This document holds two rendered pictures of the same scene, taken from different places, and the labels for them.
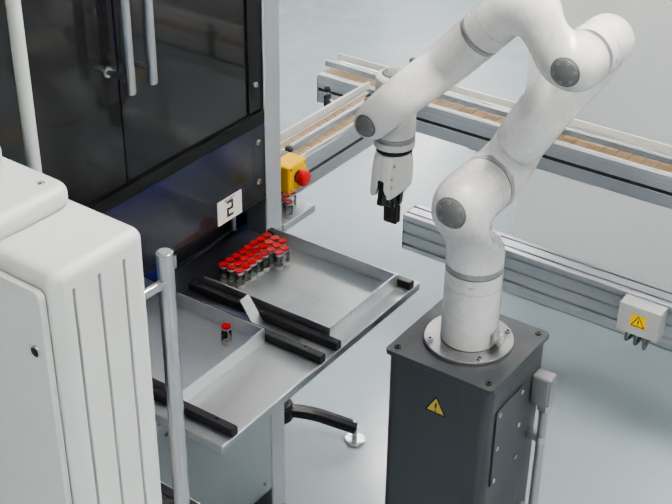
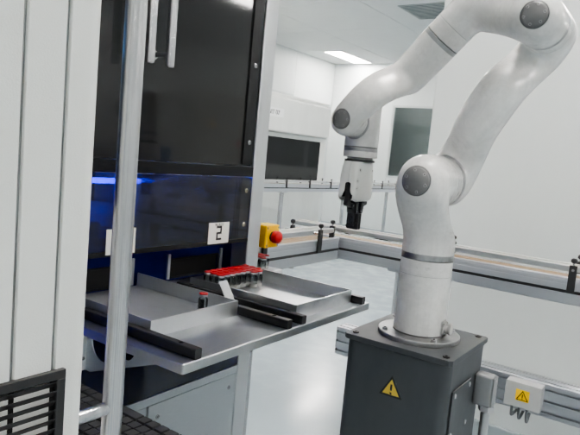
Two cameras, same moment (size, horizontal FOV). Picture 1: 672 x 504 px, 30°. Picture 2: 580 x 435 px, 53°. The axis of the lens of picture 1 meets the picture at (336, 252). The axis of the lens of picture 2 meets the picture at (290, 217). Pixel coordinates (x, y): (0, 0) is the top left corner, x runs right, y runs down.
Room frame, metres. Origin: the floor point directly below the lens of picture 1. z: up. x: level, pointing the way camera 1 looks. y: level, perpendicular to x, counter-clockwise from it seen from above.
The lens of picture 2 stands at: (0.82, 0.05, 1.26)
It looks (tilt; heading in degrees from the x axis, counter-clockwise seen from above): 6 degrees down; 0
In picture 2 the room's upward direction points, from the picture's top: 5 degrees clockwise
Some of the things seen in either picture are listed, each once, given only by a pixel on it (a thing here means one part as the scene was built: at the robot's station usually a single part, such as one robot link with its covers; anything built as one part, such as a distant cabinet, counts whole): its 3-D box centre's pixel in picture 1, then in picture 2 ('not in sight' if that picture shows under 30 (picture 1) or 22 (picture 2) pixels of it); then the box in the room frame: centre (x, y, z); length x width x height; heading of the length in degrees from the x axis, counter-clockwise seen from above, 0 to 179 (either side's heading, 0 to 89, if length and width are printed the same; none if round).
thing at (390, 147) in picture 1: (395, 139); (360, 154); (2.29, -0.12, 1.27); 0.09 x 0.08 x 0.03; 147
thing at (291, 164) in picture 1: (286, 172); (264, 235); (2.67, 0.12, 0.99); 0.08 x 0.07 x 0.07; 55
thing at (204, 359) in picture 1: (161, 337); (143, 300); (2.12, 0.36, 0.90); 0.34 x 0.26 x 0.04; 55
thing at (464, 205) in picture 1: (470, 222); (427, 207); (2.15, -0.27, 1.16); 0.19 x 0.12 x 0.24; 146
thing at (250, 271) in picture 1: (261, 263); (239, 279); (2.40, 0.17, 0.90); 0.18 x 0.02 x 0.05; 145
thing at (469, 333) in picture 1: (471, 303); (422, 296); (2.18, -0.28, 0.95); 0.19 x 0.19 x 0.18
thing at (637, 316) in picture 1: (641, 318); (524, 394); (2.80, -0.83, 0.50); 0.12 x 0.05 x 0.09; 55
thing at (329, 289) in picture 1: (301, 281); (271, 289); (2.34, 0.08, 0.90); 0.34 x 0.26 x 0.04; 55
